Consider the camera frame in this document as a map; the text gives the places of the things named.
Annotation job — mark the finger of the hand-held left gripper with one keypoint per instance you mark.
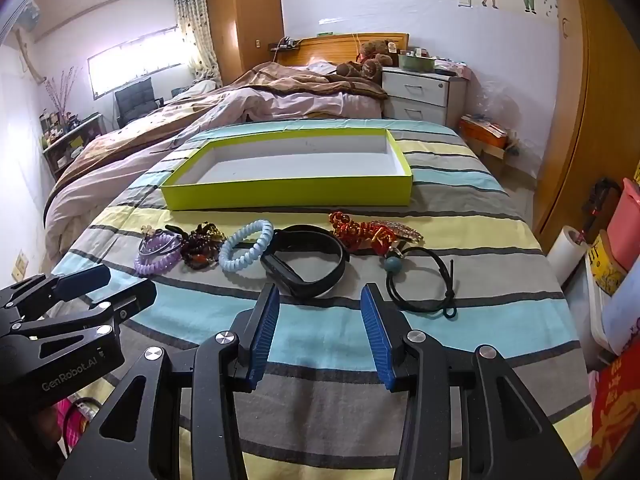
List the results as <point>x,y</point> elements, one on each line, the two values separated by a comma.
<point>82,280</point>
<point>135,297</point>

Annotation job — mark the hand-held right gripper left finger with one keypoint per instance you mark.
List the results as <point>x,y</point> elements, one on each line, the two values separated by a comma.
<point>265,330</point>

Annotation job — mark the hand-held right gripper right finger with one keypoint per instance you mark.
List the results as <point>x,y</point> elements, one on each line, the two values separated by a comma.
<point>375,330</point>

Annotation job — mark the black smart band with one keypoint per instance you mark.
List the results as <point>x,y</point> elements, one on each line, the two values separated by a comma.
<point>330,280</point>

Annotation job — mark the green cardboard box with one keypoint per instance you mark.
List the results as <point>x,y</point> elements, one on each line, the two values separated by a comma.
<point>280,192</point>

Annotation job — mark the cluttered wooden shelf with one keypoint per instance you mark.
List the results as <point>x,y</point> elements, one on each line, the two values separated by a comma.
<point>67,145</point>

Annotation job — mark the striped bed sheet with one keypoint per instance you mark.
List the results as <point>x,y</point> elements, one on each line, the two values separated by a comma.
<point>500,260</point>

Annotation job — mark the pink and brown quilt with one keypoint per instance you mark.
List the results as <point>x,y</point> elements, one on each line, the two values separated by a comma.
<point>150,150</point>

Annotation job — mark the black office chair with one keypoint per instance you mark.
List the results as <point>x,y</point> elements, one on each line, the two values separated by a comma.
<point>132,100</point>

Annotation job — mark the dried flower branches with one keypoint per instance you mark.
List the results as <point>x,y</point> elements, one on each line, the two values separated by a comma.
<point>62,90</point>

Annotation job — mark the white paper roll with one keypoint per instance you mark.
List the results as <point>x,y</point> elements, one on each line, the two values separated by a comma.
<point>565,255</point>

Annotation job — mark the brown cardboard box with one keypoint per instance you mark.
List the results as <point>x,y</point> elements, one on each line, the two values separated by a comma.
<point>495,160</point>

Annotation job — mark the orange box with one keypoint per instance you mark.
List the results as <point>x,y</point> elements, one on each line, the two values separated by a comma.
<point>480,134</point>

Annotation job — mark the window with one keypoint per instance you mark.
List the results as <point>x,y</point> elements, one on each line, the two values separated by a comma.
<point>130,62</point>

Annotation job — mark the yellow printed box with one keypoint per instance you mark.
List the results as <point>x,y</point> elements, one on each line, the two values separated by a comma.
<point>605,270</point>

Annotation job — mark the white nightstand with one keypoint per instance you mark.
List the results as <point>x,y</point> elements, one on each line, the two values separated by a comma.
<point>420,92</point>

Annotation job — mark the red printed box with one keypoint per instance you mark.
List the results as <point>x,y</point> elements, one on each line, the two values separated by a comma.
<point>615,410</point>

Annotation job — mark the brown teddy bear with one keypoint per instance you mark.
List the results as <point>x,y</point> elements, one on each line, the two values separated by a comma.
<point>370,65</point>

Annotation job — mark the green basin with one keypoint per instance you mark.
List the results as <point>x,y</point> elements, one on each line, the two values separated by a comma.
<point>415,64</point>

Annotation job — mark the pink bag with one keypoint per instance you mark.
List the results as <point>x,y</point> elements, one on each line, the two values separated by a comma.
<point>627,225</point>

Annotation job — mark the floral curtain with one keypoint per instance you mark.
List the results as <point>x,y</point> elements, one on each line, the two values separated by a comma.
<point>192,25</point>

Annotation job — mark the wooden headboard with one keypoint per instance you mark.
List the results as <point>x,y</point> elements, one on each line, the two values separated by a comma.
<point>345,42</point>

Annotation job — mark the tall wooden wardrobe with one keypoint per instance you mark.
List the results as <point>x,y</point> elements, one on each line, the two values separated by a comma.
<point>245,15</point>

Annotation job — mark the wide wooden wardrobe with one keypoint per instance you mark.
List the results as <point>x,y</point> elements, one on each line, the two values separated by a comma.
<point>590,110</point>

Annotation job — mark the wall air conditioner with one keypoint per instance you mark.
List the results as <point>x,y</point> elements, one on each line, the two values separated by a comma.
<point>29,15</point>

